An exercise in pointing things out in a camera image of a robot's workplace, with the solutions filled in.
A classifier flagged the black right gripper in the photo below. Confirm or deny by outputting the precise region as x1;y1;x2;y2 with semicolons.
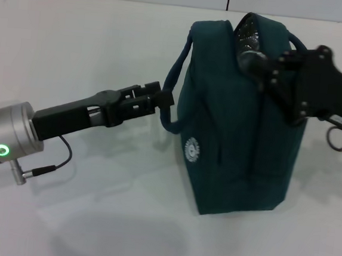
233;38;342;131

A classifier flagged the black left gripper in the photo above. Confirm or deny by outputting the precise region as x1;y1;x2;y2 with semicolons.
30;70;176;153

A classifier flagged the dark teal insulated lunch bag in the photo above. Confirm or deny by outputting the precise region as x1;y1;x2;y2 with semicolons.
151;5;318;225

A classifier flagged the left gripper dark cable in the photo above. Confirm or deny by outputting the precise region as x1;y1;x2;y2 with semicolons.
8;130;75;190

